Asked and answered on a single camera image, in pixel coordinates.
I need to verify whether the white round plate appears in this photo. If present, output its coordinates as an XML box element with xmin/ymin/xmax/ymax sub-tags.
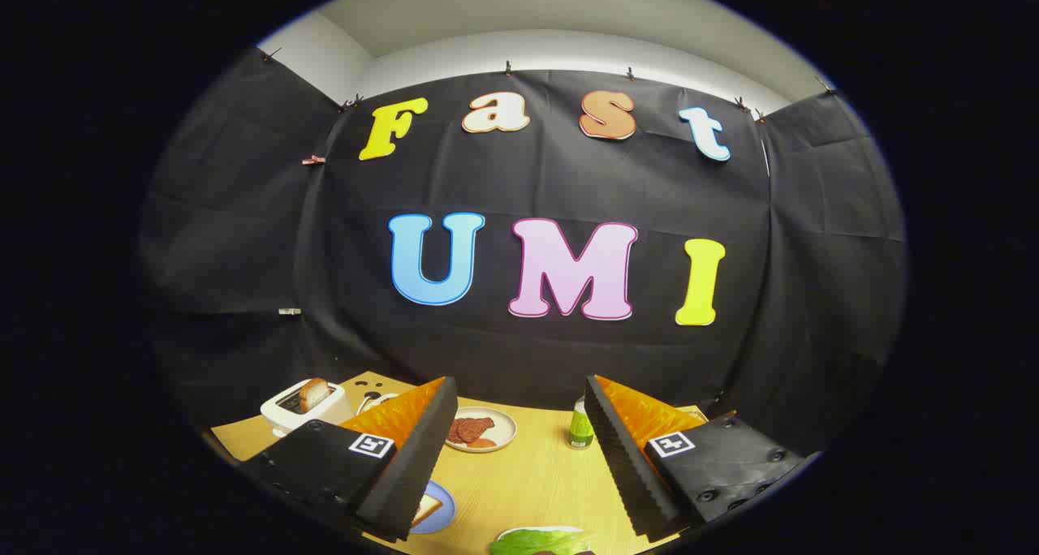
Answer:
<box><xmin>445</xmin><ymin>407</ymin><xmax>518</xmax><ymax>454</ymax></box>

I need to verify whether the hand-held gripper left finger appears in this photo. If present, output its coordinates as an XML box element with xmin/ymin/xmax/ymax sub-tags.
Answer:
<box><xmin>239</xmin><ymin>376</ymin><xmax>459</xmax><ymax>544</ymax></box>

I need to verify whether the blue plate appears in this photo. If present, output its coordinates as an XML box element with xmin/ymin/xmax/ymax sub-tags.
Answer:
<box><xmin>410</xmin><ymin>480</ymin><xmax>457</xmax><ymax>535</ymax></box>

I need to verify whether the black backdrop cloth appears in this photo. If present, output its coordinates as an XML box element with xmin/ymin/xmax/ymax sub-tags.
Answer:
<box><xmin>138</xmin><ymin>48</ymin><xmax>908</xmax><ymax>458</ymax></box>

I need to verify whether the green lettuce leaf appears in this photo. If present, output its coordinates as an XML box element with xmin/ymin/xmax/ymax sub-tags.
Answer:
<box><xmin>489</xmin><ymin>528</ymin><xmax>589</xmax><ymax>555</ymax></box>

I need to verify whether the white toaster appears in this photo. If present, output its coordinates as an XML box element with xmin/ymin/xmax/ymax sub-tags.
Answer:
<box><xmin>260</xmin><ymin>379</ymin><xmax>354</xmax><ymax>438</ymax></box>

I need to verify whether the green label bottle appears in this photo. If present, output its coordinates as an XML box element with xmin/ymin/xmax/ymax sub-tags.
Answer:
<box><xmin>568</xmin><ymin>398</ymin><xmax>596</xmax><ymax>450</ymax></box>

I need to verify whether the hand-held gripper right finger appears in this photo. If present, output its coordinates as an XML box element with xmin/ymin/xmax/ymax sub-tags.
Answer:
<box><xmin>583</xmin><ymin>375</ymin><xmax>821</xmax><ymax>544</ymax></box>

